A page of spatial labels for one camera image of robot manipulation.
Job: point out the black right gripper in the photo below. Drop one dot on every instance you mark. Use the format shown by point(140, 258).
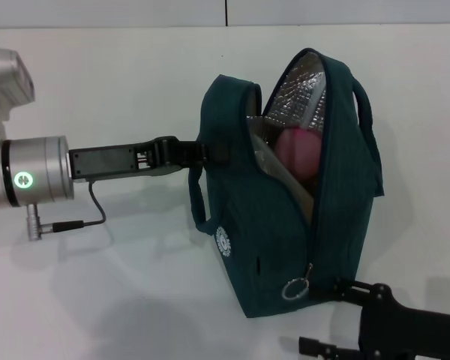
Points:
point(405, 333)

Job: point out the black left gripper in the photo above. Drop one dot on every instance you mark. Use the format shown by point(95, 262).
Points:
point(108, 161)

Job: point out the pink peach toy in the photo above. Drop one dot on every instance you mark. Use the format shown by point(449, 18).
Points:
point(298, 153)

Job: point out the dark teal insulated lunch bag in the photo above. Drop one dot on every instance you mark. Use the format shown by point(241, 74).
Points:
point(345, 225)

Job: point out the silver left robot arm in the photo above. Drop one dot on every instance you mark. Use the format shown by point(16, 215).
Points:
point(33, 168)

